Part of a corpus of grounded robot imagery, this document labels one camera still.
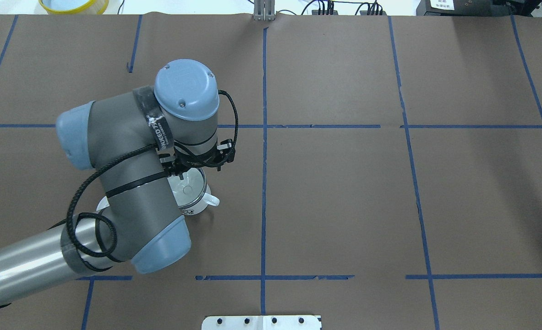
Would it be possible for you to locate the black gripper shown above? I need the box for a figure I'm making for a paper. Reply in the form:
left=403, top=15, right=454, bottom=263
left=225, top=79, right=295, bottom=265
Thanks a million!
left=159, top=153, right=218, bottom=177

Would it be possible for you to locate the white cup lid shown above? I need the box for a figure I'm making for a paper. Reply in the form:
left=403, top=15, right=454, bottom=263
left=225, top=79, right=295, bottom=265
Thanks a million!
left=96, top=196, right=109, bottom=211

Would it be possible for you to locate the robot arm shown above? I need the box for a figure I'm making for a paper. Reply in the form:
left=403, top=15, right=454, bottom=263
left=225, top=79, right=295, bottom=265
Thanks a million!
left=0, top=59, right=236, bottom=309

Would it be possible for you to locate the white enamel cup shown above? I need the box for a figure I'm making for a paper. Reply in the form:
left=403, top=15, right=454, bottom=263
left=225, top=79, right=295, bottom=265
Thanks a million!
left=178, top=173, right=220, bottom=215

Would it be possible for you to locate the yellow tape roll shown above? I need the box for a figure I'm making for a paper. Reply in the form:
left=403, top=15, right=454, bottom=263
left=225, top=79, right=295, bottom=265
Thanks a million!
left=38, top=0, right=110, bottom=15

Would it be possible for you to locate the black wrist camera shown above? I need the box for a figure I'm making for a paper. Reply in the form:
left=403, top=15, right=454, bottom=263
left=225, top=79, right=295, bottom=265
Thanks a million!
left=215, top=139, right=235, bottom=172

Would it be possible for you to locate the black camera cable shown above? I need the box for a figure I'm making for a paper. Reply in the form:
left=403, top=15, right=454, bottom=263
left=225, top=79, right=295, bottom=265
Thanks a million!
left=66, top=90, right=239, bottom=273

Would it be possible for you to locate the aluminium frame post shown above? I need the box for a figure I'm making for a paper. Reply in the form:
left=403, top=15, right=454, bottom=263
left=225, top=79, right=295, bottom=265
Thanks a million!
left=250, top=0, right=276, bottom=22

